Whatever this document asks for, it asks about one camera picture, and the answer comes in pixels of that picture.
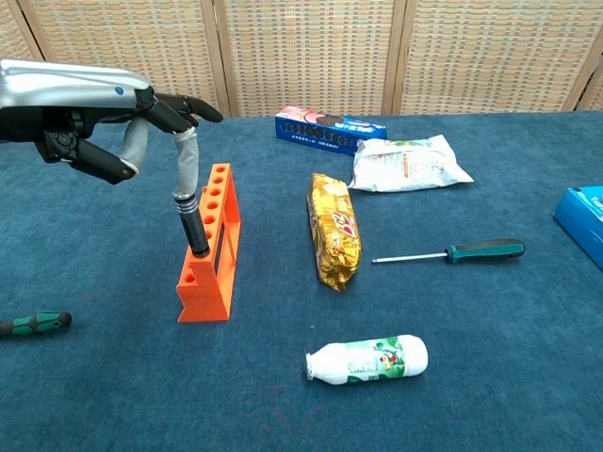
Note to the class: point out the blue chocolate chip cookie box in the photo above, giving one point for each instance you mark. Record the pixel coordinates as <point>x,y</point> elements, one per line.
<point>584,221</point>

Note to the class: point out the blue felt table mat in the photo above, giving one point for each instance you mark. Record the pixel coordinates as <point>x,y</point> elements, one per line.
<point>94,400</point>

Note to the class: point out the large green black screwdriver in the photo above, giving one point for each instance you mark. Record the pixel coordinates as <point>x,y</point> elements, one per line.
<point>485,251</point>

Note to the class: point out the woven bamboo screen panel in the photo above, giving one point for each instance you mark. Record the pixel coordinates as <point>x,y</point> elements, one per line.
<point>594,94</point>
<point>132,37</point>
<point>11,33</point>
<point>311,52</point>
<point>494,52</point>

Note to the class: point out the white green-label drink bottle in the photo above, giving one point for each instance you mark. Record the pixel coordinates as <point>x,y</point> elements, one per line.
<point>367,360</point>

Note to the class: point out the orange tool holder block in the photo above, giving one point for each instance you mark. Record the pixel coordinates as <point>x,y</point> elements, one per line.
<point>207,292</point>

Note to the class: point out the long blue cookie box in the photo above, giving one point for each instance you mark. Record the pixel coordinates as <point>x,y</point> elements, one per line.
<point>325,134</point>

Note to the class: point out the black silver-capped tool handle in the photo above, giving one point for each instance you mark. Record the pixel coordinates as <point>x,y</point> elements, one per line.
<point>195,230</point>

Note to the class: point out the white snack bag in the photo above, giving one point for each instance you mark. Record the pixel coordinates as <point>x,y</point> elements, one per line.
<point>410,165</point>

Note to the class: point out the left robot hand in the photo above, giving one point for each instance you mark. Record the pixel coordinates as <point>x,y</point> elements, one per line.
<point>70,94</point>

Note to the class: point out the small green black screwdriver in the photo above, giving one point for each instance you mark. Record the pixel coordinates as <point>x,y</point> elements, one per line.
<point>42,321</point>

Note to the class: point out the gold snack packet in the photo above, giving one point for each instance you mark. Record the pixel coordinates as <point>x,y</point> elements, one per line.
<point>337,230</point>

